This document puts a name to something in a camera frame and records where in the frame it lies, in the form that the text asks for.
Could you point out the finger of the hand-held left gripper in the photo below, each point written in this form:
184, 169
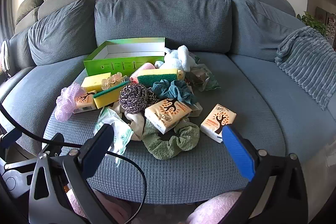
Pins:
10, 137

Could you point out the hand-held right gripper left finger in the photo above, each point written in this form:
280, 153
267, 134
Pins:
97, 145

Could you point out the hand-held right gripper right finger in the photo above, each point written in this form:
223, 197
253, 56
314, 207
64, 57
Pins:
237, 153

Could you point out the steel wool scrubber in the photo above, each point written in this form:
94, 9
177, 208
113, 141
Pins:
153, 99
134, 96

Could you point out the green cardboard box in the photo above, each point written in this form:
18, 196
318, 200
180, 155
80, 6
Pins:
118, 64

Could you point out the teal scrunchie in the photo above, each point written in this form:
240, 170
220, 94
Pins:
178, 91

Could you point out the white green plastic bag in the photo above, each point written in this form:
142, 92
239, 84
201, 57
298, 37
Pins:
113, 121

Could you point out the orange tree print tissue pack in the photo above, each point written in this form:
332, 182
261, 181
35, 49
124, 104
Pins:
168, 113
218, 121
84, 100

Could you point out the beige sock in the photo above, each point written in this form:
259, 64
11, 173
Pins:
135, 121

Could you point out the yellow green scouring sponge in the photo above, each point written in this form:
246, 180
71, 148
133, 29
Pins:
110, 96
157, 75

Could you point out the lilac ruffled scrunchie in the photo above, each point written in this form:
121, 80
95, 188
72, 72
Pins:
65, 106

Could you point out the green scrunchie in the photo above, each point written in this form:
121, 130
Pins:
181, 142

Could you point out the person's pink fluffy trousers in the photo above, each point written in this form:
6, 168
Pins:
212, 209

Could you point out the plain yellow sponge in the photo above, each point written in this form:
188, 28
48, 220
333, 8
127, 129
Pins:
92, 82

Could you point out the clear plastic hair clips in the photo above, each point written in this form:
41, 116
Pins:
111, 81

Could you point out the clear green plastic packet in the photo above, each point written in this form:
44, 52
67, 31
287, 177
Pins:
200, 77

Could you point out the pink hair roller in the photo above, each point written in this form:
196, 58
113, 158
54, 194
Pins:
145, 66

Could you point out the white plush cloth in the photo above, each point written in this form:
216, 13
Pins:
178, 58

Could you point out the grey ribbed blanket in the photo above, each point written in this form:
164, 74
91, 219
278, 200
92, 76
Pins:
304, 61

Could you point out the grey-blue sofa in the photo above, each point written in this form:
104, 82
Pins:
162, 16

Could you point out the green potted plant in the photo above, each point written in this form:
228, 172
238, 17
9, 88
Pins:
312, 22

